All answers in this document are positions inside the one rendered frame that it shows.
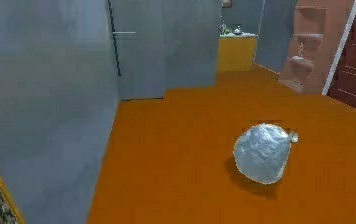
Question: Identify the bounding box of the yellow kitchen counter cabinet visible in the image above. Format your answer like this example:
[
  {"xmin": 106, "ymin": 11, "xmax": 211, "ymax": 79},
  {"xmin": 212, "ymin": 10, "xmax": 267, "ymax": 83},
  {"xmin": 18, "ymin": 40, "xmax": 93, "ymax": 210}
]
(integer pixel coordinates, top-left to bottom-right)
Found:
[{"xmin": 216, "ymin": 32, "xmax": 259, "ymax": 74}]

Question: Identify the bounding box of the grey room door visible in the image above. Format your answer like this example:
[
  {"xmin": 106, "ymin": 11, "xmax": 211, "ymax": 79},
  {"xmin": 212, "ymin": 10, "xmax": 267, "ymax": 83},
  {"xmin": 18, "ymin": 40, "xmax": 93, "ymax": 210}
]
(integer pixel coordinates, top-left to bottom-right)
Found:
[{"xmin": 107, "ymin": 0, "xmax": 168, "ymax": 101}]

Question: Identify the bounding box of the pale grey tied rubbish bag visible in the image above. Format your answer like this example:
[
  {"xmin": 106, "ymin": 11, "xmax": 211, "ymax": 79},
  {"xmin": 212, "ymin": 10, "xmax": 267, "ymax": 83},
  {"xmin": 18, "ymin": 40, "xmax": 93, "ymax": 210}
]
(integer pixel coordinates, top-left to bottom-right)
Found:
[{"xmin": 232, "ymin": 122, "xmax": 300, "ymax": 185}]

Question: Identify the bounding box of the green plant ornament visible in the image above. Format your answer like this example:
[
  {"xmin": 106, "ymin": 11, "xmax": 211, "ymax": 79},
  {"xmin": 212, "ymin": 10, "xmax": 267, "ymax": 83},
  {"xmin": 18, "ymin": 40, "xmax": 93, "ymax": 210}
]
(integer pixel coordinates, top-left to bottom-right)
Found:
[{"xmin": 220, "ymin": 23, "xmax": 233, "ymax": 36}]

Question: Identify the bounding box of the salmon pink shelf unit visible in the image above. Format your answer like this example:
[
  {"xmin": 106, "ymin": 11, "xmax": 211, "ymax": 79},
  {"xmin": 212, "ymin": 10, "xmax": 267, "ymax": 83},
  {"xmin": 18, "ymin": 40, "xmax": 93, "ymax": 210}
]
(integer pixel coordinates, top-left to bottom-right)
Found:
[{"xmin": 278, "ymin": 0, "xmax": 356, "ymax": 95}]

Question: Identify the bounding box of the dark red panelled door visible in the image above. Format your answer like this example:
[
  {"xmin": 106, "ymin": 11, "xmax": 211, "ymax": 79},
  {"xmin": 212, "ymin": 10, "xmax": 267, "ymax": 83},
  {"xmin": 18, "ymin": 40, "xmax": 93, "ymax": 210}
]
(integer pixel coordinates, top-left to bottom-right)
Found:
[{"xmin": 327, "ymin": 0, "xmax": 356, "ymax": 115}]

